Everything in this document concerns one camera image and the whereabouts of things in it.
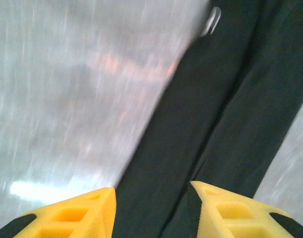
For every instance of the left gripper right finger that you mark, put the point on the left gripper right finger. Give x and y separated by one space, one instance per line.
240 215

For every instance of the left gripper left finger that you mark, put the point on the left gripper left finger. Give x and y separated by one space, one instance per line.
67 218

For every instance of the black floral print t-shirt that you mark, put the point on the black floral print t-shirt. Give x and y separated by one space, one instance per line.
203 111

